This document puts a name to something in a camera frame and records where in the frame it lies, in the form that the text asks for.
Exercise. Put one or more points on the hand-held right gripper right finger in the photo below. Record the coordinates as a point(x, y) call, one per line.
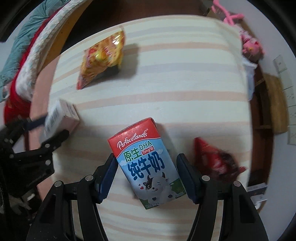
point(187, 178)

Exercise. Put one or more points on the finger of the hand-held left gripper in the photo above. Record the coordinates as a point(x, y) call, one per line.
point(34, 122)
point(55, 139)

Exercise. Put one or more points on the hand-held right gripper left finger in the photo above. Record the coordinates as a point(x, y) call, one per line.
point(107, 178)

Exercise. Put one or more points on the white cardboard box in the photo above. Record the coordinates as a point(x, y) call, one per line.
point(62, 115)

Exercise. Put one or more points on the blue and red milk carton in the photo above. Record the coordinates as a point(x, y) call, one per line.
point(143, 162)

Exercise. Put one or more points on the red blanket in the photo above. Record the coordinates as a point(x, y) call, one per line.
point(16, 102)

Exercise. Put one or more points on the red crumpled wrapper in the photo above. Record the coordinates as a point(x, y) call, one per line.
point(212, 157)

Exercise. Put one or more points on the white flat carton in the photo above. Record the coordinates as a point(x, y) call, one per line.
point(256, 188)

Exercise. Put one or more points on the striped pink-edged table cloth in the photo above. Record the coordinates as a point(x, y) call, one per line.
point(173, 92)

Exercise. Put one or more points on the teal duvet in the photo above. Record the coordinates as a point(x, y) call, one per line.
point(23, 34)

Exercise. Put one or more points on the yellow red snack packet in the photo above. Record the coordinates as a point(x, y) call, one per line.
point(101, 60)

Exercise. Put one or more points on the bed with blankets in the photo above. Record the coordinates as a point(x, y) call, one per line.
point(46, 30)

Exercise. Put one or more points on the wooden stool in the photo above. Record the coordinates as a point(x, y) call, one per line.
point(275, 102)

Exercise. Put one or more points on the white plastic bag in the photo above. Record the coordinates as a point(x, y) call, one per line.
point(250, 76)

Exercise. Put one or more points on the pink plush toy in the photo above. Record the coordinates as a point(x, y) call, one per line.
point(251, 45)

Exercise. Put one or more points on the brown bedside cabinet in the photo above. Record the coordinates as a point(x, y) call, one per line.
point(204, 8)

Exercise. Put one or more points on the white wall socket row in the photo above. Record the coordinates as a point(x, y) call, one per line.
point(288, 92)

